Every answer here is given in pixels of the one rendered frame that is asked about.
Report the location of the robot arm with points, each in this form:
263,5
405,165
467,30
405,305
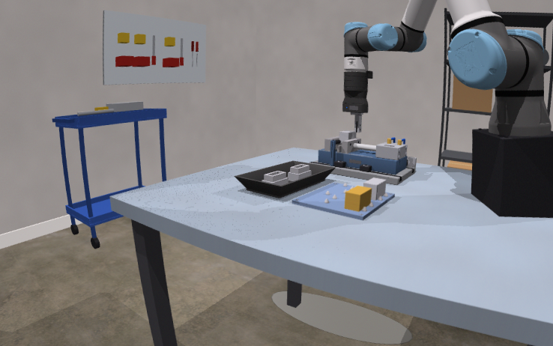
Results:
481,56

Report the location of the yellow-orange block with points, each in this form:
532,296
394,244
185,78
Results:
357,198

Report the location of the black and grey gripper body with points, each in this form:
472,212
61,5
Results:
356,84

